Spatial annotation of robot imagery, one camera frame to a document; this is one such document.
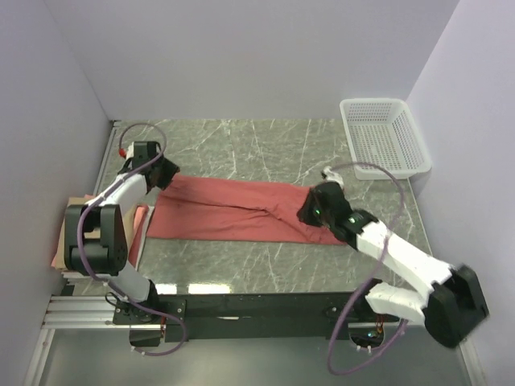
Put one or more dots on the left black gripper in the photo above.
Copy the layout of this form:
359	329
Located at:
170	170

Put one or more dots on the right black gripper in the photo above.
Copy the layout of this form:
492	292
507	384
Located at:
304	210

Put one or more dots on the red t shirt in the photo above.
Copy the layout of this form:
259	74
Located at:
199	208

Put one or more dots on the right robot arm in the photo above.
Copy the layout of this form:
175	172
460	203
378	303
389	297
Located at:
447	300

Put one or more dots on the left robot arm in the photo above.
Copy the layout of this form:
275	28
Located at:
95	240

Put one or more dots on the folded white t shirt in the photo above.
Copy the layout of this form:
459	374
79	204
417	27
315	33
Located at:
145	233

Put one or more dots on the folded pink t shirt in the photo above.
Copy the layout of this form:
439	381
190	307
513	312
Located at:
138	229

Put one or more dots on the white plastic basket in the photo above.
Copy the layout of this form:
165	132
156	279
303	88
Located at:
383	131

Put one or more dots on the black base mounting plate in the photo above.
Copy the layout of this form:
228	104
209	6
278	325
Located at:
245	316

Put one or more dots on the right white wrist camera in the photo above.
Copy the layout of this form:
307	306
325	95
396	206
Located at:
329	175

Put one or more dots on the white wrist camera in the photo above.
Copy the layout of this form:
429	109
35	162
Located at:
329	175
125	152

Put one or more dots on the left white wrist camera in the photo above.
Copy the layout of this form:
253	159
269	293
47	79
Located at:
125	152

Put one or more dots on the aluminium rail frame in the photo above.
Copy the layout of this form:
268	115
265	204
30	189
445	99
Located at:
92	312

